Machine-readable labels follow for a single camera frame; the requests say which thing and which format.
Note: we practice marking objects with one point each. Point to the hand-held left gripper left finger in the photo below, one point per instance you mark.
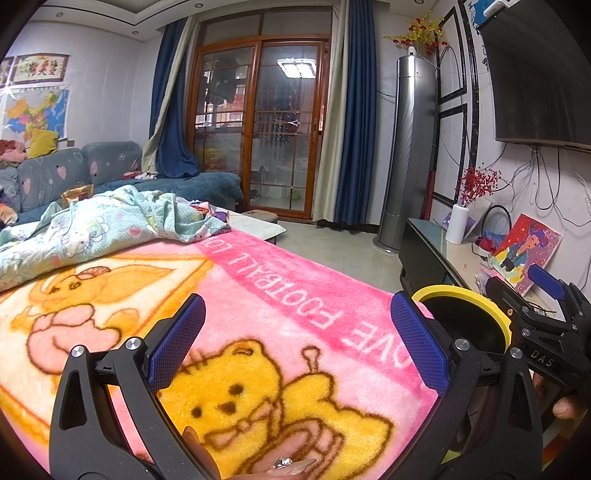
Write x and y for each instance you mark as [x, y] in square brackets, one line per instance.
[178, 341]

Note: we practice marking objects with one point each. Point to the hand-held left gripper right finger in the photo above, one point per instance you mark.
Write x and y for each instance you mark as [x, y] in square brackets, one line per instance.
[418, 344]

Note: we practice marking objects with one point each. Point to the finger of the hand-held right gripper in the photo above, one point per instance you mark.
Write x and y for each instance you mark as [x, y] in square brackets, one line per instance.
[508, 295]
[547, 279]

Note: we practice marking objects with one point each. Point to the black bin with yellow rim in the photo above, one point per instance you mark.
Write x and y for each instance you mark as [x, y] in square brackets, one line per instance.
[461, 291]

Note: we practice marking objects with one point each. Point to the person's right hand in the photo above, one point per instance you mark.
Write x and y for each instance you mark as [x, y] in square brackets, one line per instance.
[570, 408]

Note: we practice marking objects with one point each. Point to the person's left hand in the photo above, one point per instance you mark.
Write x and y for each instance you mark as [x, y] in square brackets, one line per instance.
[194, 441]

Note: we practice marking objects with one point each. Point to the pastel colour swatch card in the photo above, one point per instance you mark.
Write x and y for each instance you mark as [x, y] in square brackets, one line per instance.
[485, 277]

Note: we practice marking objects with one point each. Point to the colourful figure painting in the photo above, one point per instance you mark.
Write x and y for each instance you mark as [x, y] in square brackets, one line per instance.
[526, 244]

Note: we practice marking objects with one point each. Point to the small red bundle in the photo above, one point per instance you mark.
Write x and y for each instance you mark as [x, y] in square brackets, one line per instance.
[485, 243]

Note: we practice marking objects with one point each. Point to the white vase red flowers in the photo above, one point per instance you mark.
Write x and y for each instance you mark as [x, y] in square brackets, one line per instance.
[480, 214]

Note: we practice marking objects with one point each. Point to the black television cabinet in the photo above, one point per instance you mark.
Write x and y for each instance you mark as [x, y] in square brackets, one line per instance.
[425, 258]

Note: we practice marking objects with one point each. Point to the white ribbed vase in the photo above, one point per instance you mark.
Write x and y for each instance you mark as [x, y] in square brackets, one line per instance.
[457, 226]

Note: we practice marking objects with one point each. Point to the pink cartoon printed blanket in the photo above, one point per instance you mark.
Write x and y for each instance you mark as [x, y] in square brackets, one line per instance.
[300, 286]

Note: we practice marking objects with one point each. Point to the white marble coffee table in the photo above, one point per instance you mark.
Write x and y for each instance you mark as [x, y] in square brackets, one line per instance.
[258, 230]

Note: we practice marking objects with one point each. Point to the light green cartoon quilt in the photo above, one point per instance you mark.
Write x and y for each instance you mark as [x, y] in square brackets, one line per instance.
[92, 226]

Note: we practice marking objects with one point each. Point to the dark round stool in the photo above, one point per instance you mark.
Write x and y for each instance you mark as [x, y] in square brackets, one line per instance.
[261, 214]

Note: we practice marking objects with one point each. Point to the silver tower air conditioner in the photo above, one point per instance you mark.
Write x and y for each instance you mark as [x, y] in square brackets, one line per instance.
[406, 161]

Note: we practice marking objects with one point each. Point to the white pink clothes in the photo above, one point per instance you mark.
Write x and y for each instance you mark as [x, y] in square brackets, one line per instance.
[138, 175]

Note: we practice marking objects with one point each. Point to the golden snack box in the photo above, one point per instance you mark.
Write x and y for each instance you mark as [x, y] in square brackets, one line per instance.
[76, 194]

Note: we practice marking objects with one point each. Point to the beige curtain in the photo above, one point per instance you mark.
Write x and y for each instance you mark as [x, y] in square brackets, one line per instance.
[150, 157]
[325, 184]

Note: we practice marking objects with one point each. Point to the blue-grey patterned sofa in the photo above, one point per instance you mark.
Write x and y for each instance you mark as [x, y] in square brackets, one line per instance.
[46, 175]

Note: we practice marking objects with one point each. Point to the blue curtain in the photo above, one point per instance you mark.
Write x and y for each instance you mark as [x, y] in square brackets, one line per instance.
[173, 115]
[355, 138]

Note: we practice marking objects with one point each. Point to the wooden sliding glass door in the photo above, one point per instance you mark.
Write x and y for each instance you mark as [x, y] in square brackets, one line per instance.
[253, 138]

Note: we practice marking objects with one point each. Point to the yellow pillow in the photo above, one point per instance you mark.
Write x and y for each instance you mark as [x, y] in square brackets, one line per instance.
[41, 144]

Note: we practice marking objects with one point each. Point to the pile of pink clothes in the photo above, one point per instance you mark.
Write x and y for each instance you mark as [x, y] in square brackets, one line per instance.
[11, 152]

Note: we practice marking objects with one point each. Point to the country map poster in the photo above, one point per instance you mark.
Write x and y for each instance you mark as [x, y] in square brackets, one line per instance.
[37, 113]

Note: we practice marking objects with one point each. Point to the yellow artificial flowers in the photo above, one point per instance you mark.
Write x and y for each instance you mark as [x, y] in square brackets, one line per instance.
[422, 30]

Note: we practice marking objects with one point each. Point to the framed calligraphy embroidery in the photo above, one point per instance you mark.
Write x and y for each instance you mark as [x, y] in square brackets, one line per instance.
[5, 74]
[41, 68]

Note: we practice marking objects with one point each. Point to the black wall television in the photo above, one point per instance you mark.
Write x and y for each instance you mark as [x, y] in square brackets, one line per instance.
[540, 78]

